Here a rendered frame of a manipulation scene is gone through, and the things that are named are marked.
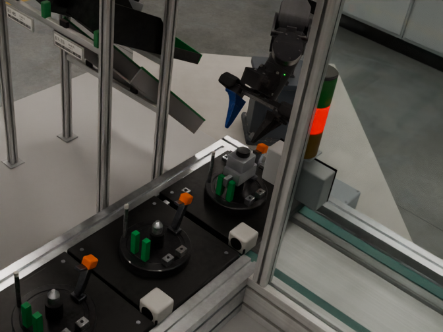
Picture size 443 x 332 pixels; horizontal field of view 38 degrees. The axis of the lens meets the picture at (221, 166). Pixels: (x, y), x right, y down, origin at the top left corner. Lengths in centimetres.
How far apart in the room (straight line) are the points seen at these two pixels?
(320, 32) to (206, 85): 110
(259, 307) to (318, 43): 57
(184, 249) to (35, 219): 41
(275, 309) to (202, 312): 16
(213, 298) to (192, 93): 90
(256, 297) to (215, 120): 72
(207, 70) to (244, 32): 231
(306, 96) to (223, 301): 45
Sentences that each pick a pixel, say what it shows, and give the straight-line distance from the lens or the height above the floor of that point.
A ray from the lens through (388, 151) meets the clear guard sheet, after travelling 96.
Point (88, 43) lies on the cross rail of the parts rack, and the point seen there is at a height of 131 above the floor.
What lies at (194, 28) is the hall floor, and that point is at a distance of 436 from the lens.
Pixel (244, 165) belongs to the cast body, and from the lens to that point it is 133.
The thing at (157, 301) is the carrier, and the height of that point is 99.
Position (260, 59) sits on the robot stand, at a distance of 178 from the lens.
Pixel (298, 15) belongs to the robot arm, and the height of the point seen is 136.
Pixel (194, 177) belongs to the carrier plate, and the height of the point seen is 97.
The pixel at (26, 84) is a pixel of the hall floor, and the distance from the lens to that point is 364.
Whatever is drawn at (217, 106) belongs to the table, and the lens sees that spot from 192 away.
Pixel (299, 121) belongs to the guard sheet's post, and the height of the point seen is 134.
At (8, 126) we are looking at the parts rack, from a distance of 159.
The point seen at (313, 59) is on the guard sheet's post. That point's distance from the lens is 97.
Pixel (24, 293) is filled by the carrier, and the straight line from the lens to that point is 120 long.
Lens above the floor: 188
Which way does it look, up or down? 37 degrees down
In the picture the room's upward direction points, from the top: 9 degrees clockwise
